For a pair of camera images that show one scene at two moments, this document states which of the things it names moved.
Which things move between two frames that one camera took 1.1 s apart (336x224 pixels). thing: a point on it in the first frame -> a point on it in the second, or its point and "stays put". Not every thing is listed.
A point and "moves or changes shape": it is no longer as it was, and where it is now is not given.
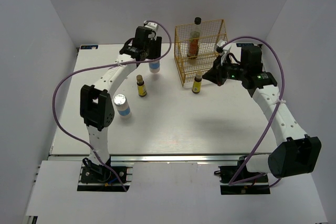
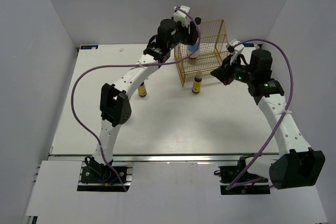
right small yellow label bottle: (197, 84) stays put
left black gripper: (157, 51) -> (186, 39)
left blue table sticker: (88, 46) stays put
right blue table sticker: (241, 44) stays put
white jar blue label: (154, 66) moves or changes shape
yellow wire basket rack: (195, 45) stays put
